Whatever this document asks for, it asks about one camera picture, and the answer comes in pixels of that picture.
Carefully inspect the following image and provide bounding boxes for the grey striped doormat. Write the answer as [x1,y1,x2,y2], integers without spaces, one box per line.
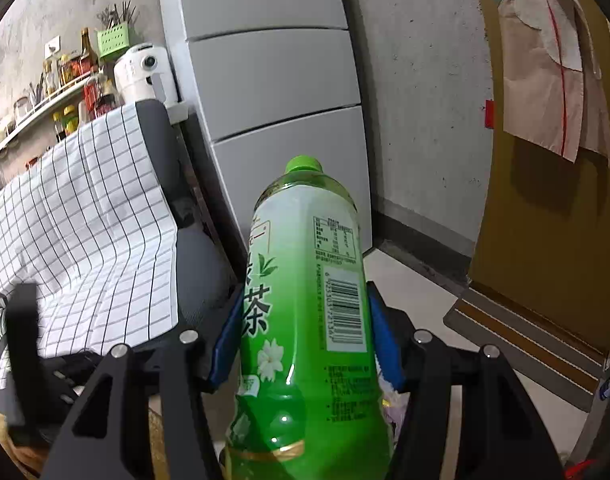
[442,294,610,414]

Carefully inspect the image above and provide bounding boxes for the white refrigerator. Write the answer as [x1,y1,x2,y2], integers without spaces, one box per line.
[157,0,374,262]

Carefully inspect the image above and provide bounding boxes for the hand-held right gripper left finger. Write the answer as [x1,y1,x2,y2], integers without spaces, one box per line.
[45,294,244,480]

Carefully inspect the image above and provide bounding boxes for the small clear seasoning bottle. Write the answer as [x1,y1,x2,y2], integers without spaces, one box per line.
[43,57,61,94]

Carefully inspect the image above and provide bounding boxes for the yellow brown wooden door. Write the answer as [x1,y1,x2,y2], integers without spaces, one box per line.
[466,0,610,357]

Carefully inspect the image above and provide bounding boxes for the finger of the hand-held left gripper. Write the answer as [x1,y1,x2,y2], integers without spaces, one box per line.
[1,282,42,437]

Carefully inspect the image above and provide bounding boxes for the green tea bottle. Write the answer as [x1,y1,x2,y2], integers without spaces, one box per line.
[224,155,382,480]

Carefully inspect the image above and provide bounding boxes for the clear glass jar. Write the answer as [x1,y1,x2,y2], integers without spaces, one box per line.
[12,97,34,124]

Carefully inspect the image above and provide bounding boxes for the large red label oil bottle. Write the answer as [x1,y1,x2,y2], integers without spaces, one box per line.
[84,72,119,122]

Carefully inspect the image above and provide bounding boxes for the white checkered cloth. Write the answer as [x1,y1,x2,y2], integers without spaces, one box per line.
[0,102,182,392]

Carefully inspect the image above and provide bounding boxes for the grey office chair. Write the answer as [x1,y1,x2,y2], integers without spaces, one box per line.
[0,99,242,413]

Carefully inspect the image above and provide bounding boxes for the green bottle yellow cap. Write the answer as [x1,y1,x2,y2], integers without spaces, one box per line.
[62,104,81,137]

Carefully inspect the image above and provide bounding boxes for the orange oil bottle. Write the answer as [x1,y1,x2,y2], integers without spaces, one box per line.
[59,52,81,84]

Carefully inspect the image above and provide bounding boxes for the green utensil holder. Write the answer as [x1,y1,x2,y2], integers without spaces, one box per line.
[95,2,138,59]

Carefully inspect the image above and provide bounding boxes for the tall dark glass bottle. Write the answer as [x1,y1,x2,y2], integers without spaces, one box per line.
[79,27,98,74]

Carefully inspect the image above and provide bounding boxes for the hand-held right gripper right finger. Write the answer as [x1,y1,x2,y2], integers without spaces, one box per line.
[367,282,567,480]

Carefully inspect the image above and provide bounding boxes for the pale hanging cloth red stripe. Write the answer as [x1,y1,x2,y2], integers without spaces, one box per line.
[497,0,610,164]

